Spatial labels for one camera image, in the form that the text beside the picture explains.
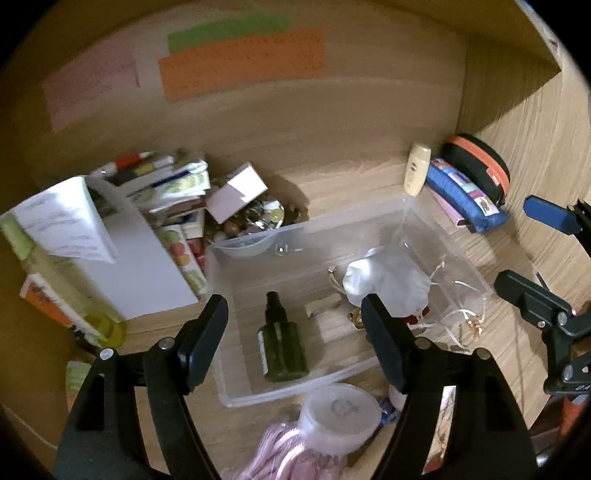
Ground light green packet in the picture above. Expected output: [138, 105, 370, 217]
[66, 361, 93, 411]

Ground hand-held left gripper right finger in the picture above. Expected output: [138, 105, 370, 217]
[360, 293, 539, 480]

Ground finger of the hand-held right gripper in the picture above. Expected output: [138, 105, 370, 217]
[493, 270, 591, 342]
[523, 195, 591, 252]

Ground white file holder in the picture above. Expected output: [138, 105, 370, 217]
[85, 175, 199, 319]

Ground bowl of small trinkets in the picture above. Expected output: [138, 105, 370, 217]
[205, 196, 308, 243]

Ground orange wall note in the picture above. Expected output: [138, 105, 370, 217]
[158, 31, 325, 102]

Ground round clear plastic jar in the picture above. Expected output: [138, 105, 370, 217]
[298, 384, 382, 455]

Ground pink printed packet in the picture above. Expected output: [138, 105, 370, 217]
[422, 385, 458, 476]

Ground dark green spray bottle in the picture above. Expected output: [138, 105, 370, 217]
[257, 291, 309, 383]

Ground small pink box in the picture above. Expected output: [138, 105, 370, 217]
[205, 162, 269, 223]

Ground pile of packets and boxes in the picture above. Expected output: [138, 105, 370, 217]
[92, 150, 213, 298]

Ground pink cloth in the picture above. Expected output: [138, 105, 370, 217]
[235, 422, 347, 480]

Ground pink wall note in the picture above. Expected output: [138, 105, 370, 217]
[41, 37, 139, 132]

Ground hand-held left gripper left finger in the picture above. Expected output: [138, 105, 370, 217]
[55, 294, 230, 480]

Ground orange book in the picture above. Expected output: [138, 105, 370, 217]
[19, 274, 75, 328]

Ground pink booklet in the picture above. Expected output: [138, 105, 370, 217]
[429, 185, 467, 227]

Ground yellow green folder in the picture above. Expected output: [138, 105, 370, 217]
[0, 215, 127, 347]

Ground white paper sheet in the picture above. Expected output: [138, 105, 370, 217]
[14, 176, 117, 265]

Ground cream lotion bottle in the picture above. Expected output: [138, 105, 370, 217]
[403, 143, 432, 197]

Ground black and orange case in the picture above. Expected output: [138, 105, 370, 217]
[441, 134, 512, 206]

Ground green wall note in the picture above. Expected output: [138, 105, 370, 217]
[167, 13, 289, 54]

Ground wooden desktop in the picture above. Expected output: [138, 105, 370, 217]
[0, 152, 591, 480]

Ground blue zip pouch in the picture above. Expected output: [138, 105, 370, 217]
[425, 158, 509, 233]

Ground white drawstring pouch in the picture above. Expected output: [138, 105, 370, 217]
[342, 247, 444, 324]

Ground clear plastic storage box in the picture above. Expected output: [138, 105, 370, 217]
[205, 196, 495, 409]

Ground small blue white packet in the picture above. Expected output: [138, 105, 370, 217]
[379, 397, 403, 424]

